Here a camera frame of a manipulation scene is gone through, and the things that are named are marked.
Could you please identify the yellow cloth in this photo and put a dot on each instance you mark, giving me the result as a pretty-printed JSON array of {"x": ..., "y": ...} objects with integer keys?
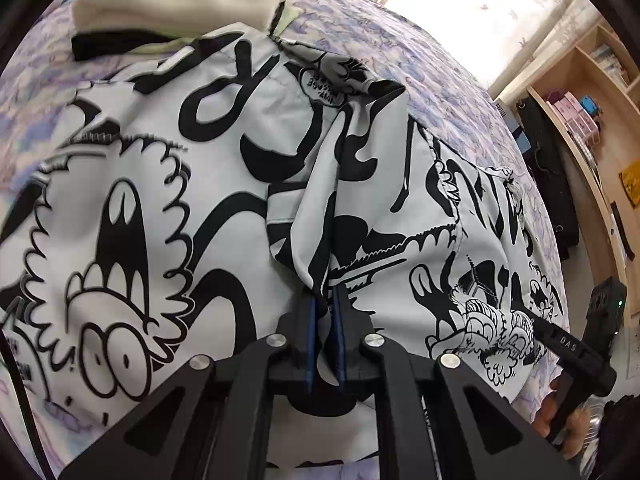
[{"x": 630, "y": 177}]

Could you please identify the black bag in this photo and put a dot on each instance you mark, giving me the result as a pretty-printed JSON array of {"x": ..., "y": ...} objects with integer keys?
[{"x": 545, "y": 160}]

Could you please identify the row of books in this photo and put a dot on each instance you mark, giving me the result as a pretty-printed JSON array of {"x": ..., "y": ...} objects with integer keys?
[{"x": 610, "y": 62}]

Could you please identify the white black graffiti print jacket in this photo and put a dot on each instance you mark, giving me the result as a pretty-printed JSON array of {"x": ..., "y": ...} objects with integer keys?
[{"x": 200, "y": 185}]

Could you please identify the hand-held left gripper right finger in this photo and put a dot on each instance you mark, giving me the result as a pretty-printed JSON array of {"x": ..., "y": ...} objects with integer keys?
[{"x": 340, "y": 330}]

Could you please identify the person's right hand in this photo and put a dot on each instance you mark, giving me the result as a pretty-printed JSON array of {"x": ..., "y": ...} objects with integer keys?
[{"x": 542, "y": 410}]

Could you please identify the wooden shelf unit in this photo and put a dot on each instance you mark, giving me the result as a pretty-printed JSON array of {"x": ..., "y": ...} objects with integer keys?
[{"x": 600, "y": 160}]

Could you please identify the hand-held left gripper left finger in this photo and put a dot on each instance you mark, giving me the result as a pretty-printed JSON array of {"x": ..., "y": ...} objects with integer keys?
[{"x": 310, "y": 340}]

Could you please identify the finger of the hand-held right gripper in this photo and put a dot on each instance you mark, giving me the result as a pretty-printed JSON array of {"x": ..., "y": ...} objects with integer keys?
[{"x": 539, "y": 327}]

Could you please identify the person's right forearm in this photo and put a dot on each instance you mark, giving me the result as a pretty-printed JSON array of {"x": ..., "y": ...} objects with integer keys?
[{"x": 622, "y": 440}]

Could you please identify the sheer floral curtain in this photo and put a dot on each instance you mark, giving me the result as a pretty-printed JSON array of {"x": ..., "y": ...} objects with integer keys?
[{"x": 500, "y": 5}]

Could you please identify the blue box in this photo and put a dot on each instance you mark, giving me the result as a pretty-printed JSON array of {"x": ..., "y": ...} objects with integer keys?
[{"x": 589, "y": 103}]

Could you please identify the white cardboard box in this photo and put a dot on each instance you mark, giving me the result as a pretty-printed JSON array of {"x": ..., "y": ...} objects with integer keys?
[{"x": 502, "y": 112}]

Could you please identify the purple floral bed sheet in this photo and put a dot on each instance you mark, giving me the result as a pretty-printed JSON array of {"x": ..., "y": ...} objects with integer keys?
[{"x": 400, "y": 45}]

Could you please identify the pink drawer boxes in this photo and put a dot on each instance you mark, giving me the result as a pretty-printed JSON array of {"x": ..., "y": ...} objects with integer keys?
[{"x": 575, "y": 115}]

